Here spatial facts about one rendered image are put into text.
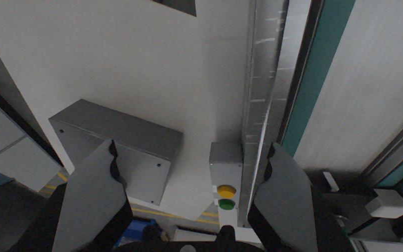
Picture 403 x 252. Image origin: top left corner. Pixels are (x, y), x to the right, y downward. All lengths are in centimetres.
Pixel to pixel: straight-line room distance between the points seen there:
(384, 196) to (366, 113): 18
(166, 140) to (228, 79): 20
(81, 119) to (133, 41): 22
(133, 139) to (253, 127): 26
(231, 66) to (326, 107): 17
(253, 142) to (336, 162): 22
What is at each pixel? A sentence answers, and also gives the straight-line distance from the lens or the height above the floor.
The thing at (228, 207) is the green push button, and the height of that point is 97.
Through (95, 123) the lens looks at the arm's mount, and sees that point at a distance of 41.
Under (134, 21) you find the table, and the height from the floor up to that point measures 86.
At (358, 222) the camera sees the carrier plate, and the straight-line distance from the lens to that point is 56.
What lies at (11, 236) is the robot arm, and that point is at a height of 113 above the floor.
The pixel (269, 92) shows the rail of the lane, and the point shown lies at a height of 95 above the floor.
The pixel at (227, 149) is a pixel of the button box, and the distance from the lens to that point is 32.
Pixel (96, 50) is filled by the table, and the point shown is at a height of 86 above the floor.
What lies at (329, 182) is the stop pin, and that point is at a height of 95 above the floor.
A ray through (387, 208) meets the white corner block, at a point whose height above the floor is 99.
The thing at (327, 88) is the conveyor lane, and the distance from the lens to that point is 29.
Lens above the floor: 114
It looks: 50 degrees down
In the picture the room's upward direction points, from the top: 166 degrees counter-clockwise
